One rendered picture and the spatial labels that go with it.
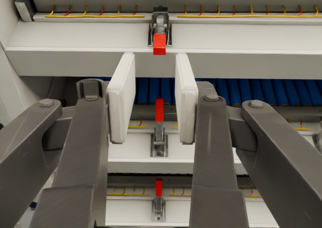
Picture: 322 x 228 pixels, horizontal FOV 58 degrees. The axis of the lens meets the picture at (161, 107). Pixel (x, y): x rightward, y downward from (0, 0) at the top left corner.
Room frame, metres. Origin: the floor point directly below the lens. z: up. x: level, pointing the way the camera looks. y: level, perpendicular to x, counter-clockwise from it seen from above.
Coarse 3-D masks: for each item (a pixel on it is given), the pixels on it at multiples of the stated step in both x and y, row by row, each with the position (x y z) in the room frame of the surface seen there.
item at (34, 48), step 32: (0, 0) 0.32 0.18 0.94; (32, 0) 0.36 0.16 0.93; (0, 32) 0.30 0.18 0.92; (32, 32) 0.33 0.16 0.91; (64, 32) 0.33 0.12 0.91; (96, 32) 0.33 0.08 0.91; (128, 32) 0.33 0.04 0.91; (192, 32) 0.33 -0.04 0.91; (224, 32) 0.33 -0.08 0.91; (256, 32) 0.33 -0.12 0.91; (288, 32) 0.33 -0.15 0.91; (320, 32) 0.33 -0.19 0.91; (32, 64) 0.30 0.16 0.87; (64, 64) 0.30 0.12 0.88; (96, 64) 0.30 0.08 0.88; (160, 64) 0.30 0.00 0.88; (192, 64) 0.30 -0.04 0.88; (224, 64) 0.30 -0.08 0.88; (256, 64) 0.30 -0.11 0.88; (288, 64) 0.30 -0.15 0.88; (320, 64) 0.30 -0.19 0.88
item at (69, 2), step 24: (48, 0) 0.36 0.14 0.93; (72, 0) 0.36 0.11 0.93; (96, 0) 0.36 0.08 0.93; (120, 0) 0.36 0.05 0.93; (144, 0) 0.36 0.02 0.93; (168, 0) 0.36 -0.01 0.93; (192, 0) 0.36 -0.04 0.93; (216, 0) 0.36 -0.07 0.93; (240, 0) 0.36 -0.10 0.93; (264, 0) 0.36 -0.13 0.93; (288, 0) 0.36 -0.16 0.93; (312, 0) 0.36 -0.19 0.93
